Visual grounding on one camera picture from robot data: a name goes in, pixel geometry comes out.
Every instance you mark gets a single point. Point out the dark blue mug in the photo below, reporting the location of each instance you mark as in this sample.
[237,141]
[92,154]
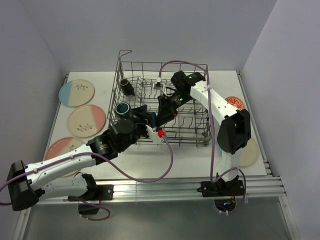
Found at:
[152,119]

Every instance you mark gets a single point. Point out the blue and cream plate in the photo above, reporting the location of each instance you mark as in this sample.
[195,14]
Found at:
[76,93]

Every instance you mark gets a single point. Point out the pink cream plate near edge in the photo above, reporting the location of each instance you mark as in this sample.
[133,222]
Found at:
[62,146]

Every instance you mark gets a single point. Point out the orange patterned bowl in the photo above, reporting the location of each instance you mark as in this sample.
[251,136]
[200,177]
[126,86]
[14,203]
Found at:
[236,102]

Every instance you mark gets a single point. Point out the pink and cream plate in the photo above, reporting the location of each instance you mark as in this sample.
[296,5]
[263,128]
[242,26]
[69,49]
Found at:
[86,121]

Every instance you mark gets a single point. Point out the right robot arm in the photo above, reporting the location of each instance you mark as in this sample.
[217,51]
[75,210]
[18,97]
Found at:
[234,125]

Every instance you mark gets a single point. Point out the blue cream plate right side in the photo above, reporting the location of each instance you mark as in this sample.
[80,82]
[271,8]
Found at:
[250,153]

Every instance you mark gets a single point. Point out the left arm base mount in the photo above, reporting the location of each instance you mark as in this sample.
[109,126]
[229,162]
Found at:
[103,193]

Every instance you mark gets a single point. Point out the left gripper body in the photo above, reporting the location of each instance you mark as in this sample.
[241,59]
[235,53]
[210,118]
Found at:
[140,129]

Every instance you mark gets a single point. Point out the grey wire dish rack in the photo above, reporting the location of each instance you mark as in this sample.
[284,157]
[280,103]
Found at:
[191,126]

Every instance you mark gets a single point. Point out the aluminium rail frame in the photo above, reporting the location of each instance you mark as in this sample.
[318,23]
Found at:
[169,209]

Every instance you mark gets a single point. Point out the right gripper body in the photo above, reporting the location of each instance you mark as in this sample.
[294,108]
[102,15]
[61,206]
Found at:
[177,100]

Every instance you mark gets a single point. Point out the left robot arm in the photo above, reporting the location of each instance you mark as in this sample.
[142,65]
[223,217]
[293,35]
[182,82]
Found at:
[29,183]

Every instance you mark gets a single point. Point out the dark green mug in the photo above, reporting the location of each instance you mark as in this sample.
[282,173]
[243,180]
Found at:
[122,110]

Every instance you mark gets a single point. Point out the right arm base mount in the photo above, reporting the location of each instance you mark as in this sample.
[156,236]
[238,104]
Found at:
[228,196]

